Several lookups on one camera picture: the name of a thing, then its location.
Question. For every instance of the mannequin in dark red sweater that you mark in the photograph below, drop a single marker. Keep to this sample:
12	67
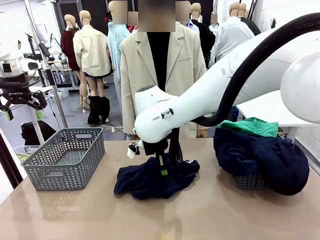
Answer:
67	47

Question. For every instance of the person in beige blazer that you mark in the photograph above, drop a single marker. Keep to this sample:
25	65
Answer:
135	75

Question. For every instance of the black bag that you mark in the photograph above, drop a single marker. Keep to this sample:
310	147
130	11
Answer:
37	132

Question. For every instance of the mannequin in red hoodie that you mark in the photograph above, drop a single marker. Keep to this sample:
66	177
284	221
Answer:
132	28

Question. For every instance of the grey plastic woven basket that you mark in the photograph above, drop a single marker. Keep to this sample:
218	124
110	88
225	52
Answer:
250	182
62	172

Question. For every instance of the clear plastic bin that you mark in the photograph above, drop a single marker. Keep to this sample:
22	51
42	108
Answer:
22	152

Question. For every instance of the person's left hand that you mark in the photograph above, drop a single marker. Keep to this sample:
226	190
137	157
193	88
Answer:
202	134

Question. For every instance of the mannequin in light blue fleece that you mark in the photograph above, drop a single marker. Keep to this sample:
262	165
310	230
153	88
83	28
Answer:
116	45

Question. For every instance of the navy blue garment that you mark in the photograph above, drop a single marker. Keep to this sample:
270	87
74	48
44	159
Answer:
145	185
270	160

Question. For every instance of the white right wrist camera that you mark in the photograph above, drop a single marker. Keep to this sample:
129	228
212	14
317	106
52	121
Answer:
132	150

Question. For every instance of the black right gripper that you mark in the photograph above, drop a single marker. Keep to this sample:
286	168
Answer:
156	148

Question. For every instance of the mannequin red top blue shirt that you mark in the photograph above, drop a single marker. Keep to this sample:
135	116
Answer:
192	26

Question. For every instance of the black trousers at mannequin feet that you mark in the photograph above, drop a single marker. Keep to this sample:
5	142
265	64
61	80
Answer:
100	110

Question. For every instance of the black tripod stand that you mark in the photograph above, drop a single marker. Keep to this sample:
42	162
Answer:
274	23

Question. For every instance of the white rectangular table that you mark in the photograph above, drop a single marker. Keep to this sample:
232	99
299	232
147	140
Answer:
262	110

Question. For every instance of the mannequin in cream jacket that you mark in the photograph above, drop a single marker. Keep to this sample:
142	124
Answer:
91	50

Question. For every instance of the black camera tripod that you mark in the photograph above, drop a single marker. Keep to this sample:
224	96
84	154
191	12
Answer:
31	47

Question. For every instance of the green garment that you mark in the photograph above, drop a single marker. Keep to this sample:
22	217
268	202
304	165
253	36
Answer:
252	127

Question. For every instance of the silver metal pole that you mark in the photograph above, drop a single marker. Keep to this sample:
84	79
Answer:
53	92

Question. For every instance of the person's right hand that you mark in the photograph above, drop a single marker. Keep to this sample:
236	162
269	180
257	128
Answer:
133	137

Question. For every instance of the dark brown post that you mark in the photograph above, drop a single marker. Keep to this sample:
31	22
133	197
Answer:
8	162

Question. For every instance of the blue bag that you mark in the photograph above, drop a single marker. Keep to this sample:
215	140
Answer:
236	113

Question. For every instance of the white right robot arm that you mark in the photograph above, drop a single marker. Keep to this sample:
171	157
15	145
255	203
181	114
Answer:
212	85

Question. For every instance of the mannequin in white shirt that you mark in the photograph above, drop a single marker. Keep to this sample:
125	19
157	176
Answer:
230	35

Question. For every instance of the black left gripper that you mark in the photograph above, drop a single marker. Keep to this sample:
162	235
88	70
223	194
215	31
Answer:
15	93

